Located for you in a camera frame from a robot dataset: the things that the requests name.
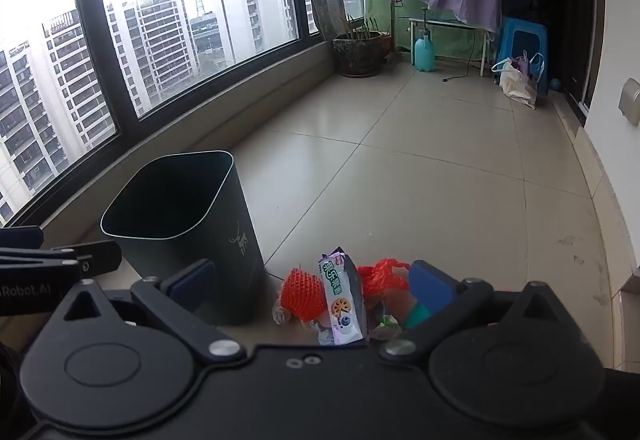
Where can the dark green trash bin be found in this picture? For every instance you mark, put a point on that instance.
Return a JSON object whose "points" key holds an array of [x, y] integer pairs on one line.
{"points": [[200, 230]]}

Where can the small blue ball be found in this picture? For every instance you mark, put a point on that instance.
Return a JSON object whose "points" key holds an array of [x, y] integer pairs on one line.
{"points": [[555, 84]]}

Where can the grey wall socket cover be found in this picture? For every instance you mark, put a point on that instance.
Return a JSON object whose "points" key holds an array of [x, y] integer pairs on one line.
{"points": [[631, 102]]}

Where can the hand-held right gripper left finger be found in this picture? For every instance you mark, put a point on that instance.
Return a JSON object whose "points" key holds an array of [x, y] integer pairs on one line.
{"points": [[192, 279]]}

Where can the blue plastic stool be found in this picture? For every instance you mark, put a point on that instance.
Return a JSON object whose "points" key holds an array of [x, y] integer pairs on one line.
{"points": [[525, 27]]}

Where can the white narrow table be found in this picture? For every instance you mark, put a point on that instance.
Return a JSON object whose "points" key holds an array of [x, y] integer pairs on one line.
{"points": [[450, 21]]}

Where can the white tote bag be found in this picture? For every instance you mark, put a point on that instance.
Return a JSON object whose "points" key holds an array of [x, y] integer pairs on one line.
{"points": [[515, 87]]}

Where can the black window frame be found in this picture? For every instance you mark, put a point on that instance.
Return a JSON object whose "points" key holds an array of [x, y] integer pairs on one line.
{"points": [[102, 20]]}

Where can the light blue spray bottle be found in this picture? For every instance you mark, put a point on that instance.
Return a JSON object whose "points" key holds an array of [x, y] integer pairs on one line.
{"points": [[424, 52]]}

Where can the orange plastic bag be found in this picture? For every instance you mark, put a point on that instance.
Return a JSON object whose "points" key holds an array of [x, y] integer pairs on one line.
{"points": [[382, 277]]}

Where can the black sliding door frame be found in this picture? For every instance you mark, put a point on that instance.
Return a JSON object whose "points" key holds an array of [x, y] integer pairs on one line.
{"points": [[582, 20]]}

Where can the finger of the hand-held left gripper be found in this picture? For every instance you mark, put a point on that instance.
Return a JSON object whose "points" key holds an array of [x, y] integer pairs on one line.
{"points": [[20, 238], [90, 255]]}

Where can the teal plastic packet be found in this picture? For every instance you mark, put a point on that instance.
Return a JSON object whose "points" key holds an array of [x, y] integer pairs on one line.
{"points": [[417, 315]]}

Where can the white green wrapper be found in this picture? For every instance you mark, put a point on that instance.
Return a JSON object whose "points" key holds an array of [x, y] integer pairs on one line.
{"points": [[386, 327]]}

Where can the potted plant in brown pot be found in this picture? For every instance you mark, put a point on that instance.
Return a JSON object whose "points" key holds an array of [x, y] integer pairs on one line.
{"points": [[357, 52]]}

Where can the wooden board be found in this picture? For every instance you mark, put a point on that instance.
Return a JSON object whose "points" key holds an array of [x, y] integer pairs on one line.
{"points": [[327, 15]]}

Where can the white purple snack packet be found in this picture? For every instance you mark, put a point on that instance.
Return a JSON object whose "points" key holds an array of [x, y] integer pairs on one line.
{"points": [[340, 305]]}

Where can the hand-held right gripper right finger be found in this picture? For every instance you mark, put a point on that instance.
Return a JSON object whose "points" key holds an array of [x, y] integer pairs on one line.
{"points": [[431, 282]]}

